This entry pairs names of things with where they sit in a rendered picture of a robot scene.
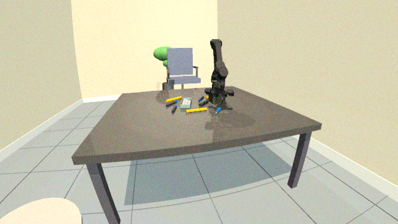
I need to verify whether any keyboard with white letter keys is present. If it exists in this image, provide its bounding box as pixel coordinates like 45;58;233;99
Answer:
180;98;192;108

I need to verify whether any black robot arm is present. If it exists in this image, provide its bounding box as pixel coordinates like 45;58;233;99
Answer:
210;39;228;90

